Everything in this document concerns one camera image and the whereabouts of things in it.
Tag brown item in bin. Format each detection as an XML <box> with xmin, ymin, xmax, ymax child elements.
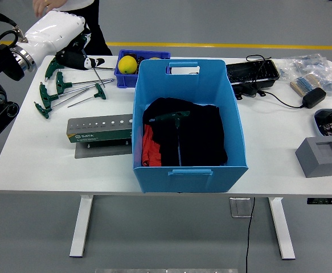
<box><xmin>125</xmin><ymin>52</ymin><xmax>145</xmax><ymax>65</ymax></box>

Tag black table control panel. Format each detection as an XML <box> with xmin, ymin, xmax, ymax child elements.
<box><xmin>307</xmin><ymin>197</ymin><xmax>332</xmax><ymax>205</ymax></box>

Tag yellow ball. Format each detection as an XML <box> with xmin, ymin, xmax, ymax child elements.
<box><xmin>117</xmin><ymin>55</ymin><xmax>138</xmax><ymax>75</ymax></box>

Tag red cloth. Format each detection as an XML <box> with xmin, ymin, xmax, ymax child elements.
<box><xmin>141</xmin><ymin>124</ymin><xmax>163</xmax><ymax>167</ymax></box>

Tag large green T-handle hex wrench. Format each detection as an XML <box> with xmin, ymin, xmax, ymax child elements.
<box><xmin>149</xmin><ymin>110</ymin><xmax>191</xmax><ymax>167</ymax></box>

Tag clear plastic bags of parts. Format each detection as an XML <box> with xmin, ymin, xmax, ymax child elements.
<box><xmin>278</xmin><ymin>53</ymin><xmax>332</xmax><ymax>97</ymax></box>

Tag dark blue plastic bin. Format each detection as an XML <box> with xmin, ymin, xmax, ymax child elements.
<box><xmin>113</xmin><ymin>49</ymin><xmax>171</xmax><ymax>89</ymax></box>

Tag black adapter cord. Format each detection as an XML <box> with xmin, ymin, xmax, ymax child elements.
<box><xmin>264</xmin><ymin>90</ymin><xmax>305</xmax><ymax>109</ymax></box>

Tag black cloth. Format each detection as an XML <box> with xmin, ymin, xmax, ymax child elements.
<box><xmin>142</xmin><ymin>97</ymin><xmax>229</xmax><ymax>167</ymax></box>

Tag black power adapter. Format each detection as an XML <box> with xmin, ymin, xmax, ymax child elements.
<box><xmin>301</xmin><ymin>87</ymin><xmax>327</xmax><ymax>109</ymax></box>

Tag short green T-handle hex wrench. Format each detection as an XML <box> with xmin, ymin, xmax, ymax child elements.
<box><xmin>67</xmin><ymin>82</ymin><xmax>108</xmax><ymax>109</ymax></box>

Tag thin black cord loop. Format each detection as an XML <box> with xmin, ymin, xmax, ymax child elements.
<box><xmin>245</xmin><ymin>54</ymin><xmax>274</xmax><ymax>86</ymax></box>

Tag black flat tray case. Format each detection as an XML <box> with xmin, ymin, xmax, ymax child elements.
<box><xmin>225</xmin><ymin>59</ymin><xmax>281</xmax><ymax>86</ymax></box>

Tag metal floor outlet plate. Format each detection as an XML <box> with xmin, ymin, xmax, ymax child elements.
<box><xmin>229</xmin><ymin>197</ymin><xmax>255</xmax><ymax>218</ymax></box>

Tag white table leg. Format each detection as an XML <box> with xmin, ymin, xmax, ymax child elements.
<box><xmin>69</xmin><ymin>195</ymin><xmax>95</xmax><ymax>258</ymax></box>
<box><xmin>268</xmin><ymin>197</ymin><xmax>297</xmax><ymax>260</ymax></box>

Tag grey foam block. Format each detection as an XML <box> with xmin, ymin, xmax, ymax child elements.
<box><xmin>295</xmin><ymin>136</ymin><xmax>332</xmax><ymax>179</ymax></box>

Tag thick-shaft green T-handle wrench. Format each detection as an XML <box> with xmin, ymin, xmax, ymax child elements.
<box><xmin>39</xmin><ymin>81</ymin><xmax>111</xmax><ymax>109</ymax></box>

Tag light blue plastic box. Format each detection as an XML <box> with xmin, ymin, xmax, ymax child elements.
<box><xmin>132</xmin><ymin>59</ymin><xmax>249</xmax><ymax>195</ymax></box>

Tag black bracket device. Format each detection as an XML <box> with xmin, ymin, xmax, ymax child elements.
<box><xmin>233</xmin><ymin>82</ymin><xmax>267</xmax><ymax>101</ymax></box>

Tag light blue tray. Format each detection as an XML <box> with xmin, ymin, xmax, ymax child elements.
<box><xmin>313</xmin><ymin>108</ymin><xmax>332</xmax><ymax>148</ymax></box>

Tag green metal wrench holder stand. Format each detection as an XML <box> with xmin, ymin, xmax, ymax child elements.
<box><xmin>66</xmin><ymin>113</ymin><xmax>134</xmax><ymax>159</ymax></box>

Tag person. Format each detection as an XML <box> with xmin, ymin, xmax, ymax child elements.
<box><xmin>32</xmin><ymin>0</ymin><xmax>114</xmax><ymax>57</ymax></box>

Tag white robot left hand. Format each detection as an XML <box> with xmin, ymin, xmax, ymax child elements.
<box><xmin>20</xmin><ymin>10</ymin><xmax>105</xmax><ymax>71</ymax></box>

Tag long thin green T-handle wrench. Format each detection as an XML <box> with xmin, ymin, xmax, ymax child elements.
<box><xmin>44</xmin><ymin>56</ymin><xmax>117</xmax><ymax>81</ymax></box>

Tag person's left hand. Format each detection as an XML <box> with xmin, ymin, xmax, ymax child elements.
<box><xmin>32</xmin><ymin>0</ymin><xmax>67</xmax><ymax>17</ymax></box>

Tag resistor strip bundle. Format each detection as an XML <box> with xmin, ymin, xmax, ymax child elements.
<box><xmin>290</xmin><ymin>74</ymin><xmax>322</xmax><ymax>96</ymax></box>

